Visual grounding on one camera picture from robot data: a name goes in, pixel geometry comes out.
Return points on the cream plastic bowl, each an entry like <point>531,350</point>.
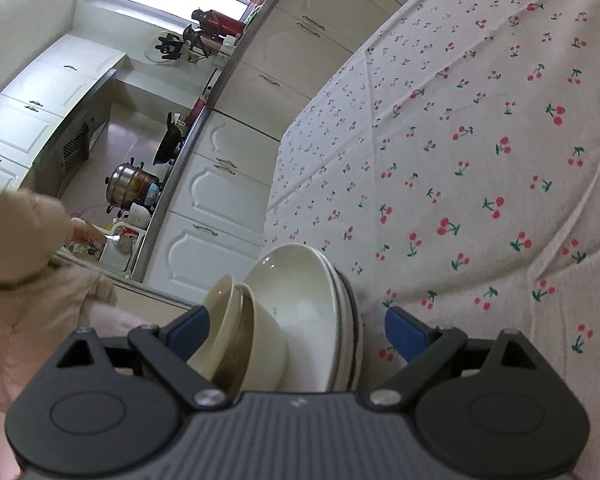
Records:
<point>224,304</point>

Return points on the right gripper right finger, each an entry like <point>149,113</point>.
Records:
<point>429,353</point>

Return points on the white dish rack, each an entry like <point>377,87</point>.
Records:
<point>119,253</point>

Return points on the beige sleeve forearm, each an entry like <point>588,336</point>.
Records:
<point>40,299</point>

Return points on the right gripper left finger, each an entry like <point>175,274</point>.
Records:
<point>164,352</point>

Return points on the cherry print tablecloth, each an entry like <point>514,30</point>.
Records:
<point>452,168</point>

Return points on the white upper wall cabinets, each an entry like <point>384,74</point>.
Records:
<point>35,102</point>

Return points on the stainless steel bowl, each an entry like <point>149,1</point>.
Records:
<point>257,354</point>

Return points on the white ceramic plate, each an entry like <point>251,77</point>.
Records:
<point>317,312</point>

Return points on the black wok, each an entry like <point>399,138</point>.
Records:
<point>172,140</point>

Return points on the person hand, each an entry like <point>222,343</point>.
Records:
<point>84,233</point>

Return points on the red thermos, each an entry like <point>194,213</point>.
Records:
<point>218,24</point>

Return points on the range hood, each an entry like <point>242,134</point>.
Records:
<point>69,147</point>

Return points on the steel steamer pot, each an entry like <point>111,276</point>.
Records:
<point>131,185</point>

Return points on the white lower kitchen cabinets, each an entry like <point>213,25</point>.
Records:
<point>210,218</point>

